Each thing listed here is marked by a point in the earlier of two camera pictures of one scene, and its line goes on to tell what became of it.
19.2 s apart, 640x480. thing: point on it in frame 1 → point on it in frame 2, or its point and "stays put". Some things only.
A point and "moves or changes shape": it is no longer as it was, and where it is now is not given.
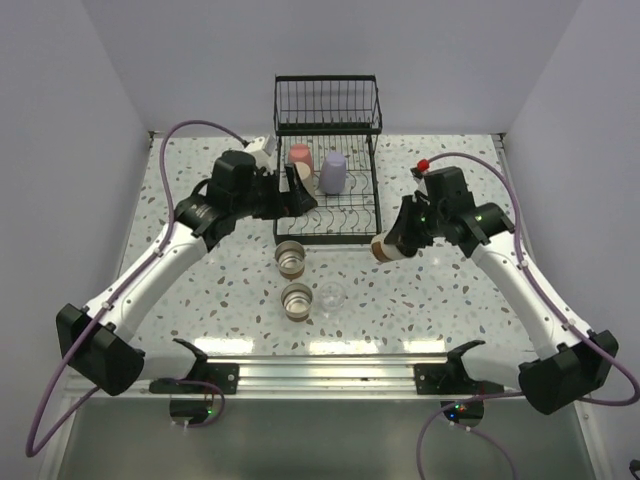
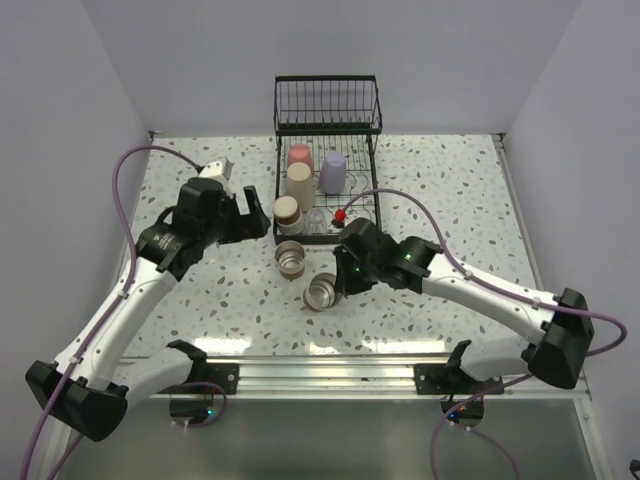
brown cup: (296, 298) → (319, 294)
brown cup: (290, 256) stays put
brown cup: (382, 251) moves or changes shape
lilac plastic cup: (332, 173) stays put
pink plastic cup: (301, 153) stays put
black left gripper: (295, 203) → (246, 226)
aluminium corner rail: (498, 140) stays put
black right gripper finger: (406, 231) → (349, 279)
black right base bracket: (452, 378) stays put
